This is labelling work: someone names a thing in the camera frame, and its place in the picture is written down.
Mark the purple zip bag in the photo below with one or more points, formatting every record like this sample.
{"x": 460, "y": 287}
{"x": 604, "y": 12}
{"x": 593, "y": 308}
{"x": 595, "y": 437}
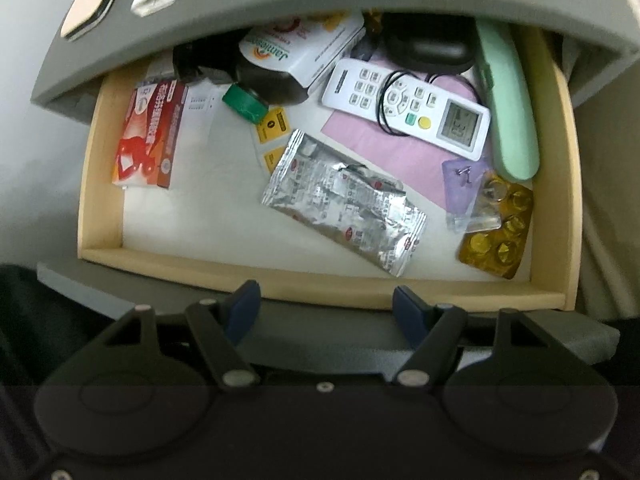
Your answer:
{"x": 467, "y": 195}

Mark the red and white packet box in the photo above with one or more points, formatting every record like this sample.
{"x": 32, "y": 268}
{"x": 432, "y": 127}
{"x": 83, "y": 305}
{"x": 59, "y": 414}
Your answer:
{"x": 150, "y": 135}

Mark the silver foil packet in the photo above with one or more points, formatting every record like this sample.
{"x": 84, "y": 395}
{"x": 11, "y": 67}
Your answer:
{"x": 340, "y": 202}

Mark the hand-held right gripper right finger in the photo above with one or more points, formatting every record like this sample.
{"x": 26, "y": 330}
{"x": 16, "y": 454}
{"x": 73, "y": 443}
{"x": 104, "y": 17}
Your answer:
{"x": 407, "y": 306}

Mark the white pill blister sheet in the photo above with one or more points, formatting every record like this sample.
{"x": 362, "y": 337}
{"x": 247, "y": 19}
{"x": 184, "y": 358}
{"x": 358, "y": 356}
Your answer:
{"x": 202, "y": 105}

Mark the mint green case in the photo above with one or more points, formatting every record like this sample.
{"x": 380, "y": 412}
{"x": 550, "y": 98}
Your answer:
{"x": 510, "y": 110}

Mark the dark bottle with green cap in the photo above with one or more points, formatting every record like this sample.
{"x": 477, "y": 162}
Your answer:
{"x": 265, "y": 82}

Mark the yellow capsule blister pack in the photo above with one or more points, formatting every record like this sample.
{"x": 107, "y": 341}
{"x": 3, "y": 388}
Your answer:
{"x": 500, "y": 240}

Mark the beige bed sheet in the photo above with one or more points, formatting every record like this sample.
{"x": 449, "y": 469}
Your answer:
{"x": 610, "y": 185}

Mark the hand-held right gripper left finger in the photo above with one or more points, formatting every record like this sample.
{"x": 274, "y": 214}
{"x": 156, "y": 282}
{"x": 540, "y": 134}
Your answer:
{"x": 244, "y": 306}

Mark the black pouch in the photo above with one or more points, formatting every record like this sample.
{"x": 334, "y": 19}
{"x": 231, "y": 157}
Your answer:
{"x": 430, "y": 42}

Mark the wooden drawer with grey front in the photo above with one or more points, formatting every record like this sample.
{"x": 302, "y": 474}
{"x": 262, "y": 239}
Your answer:
{"x": 200, "y": 220}

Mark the pink paper sheet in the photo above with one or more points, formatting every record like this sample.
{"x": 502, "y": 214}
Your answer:
{"x": 400, "y": 157}

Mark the beige oblong case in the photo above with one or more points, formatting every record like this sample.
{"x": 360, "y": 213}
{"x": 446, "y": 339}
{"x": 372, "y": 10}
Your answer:
{"x": 97, "y": 0}

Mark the white remote control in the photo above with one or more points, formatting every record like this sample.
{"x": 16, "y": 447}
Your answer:
{"x": 360, "y": 85}

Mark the white and orange box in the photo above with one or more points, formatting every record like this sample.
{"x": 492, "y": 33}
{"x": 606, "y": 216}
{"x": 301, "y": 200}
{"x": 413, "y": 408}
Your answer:
{"x": 310, "y": 45}

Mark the yellow label sticker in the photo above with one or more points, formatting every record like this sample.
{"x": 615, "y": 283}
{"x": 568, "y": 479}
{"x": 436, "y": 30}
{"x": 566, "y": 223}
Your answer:
{"x": 272, "y": 127}
{"x": 272, "y": 160}

